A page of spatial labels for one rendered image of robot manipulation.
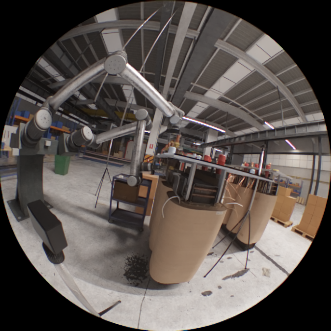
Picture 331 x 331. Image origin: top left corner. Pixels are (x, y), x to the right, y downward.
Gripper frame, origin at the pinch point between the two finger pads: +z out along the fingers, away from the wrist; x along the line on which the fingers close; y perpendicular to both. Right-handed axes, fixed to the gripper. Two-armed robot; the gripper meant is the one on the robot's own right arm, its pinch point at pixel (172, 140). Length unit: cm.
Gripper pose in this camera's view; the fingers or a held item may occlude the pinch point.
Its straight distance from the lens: 130.9
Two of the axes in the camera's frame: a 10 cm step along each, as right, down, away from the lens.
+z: -2.1, 9.8, 0.4
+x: 9.1, 2.1, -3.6
